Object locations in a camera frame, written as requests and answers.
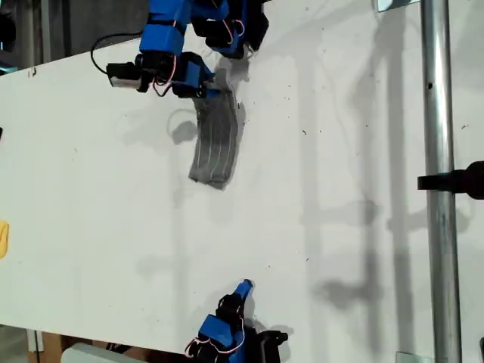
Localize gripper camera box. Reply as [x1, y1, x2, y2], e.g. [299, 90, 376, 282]
[256, 328, 290, 363]
[106, 62, 153, 94]

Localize black clamp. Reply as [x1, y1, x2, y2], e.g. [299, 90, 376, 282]
[417, 160, 484, 200]

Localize steel post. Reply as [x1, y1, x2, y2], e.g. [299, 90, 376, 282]
[420, 0, 463, 363]

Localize wooden table frame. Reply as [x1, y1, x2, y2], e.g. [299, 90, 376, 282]
[26, 328, 65, 363]

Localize grey white-striped towel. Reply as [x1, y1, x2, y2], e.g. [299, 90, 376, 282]
[188, 70, 249, 192]

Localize camera black cable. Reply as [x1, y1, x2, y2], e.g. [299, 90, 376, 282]
[90, 33, 144, 75]

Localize white box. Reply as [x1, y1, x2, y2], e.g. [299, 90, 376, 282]
[60, 342, 148, 363]

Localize yellow object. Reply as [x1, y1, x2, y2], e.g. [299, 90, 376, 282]
[0, 220, 10, 259]

